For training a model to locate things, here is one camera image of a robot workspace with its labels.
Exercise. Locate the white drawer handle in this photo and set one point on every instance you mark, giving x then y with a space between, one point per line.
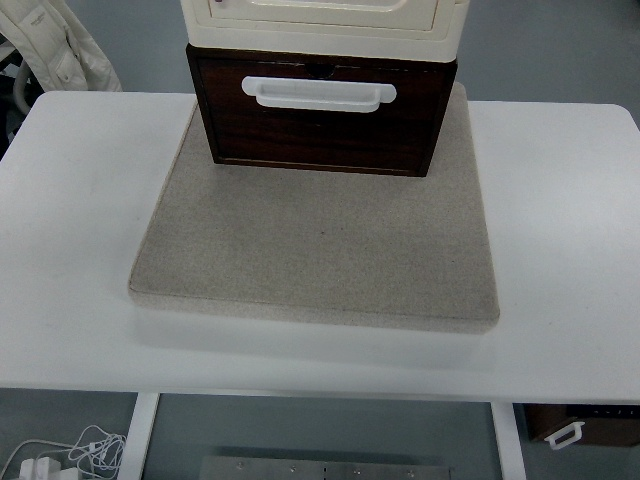
318 95

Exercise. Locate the cream plastic cabinet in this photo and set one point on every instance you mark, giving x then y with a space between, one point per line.
402 30

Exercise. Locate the beige felt mat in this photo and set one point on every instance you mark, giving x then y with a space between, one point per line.
395 252

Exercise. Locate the white table leg left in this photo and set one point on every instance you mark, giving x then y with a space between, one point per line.
139 435

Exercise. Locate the white table leg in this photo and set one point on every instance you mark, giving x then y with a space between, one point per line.
139 435
508 441

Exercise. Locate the white table leg right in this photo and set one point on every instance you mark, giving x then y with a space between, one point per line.
508 441

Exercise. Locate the white jacket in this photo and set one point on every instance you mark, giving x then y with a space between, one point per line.
57 47

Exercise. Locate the white power adapter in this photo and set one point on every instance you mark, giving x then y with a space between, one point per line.
45 468

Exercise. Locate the dark wooden cabinet frame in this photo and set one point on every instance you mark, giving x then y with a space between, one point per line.
192 70

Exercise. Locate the brown box with white handle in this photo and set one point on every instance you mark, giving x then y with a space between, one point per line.
561 425

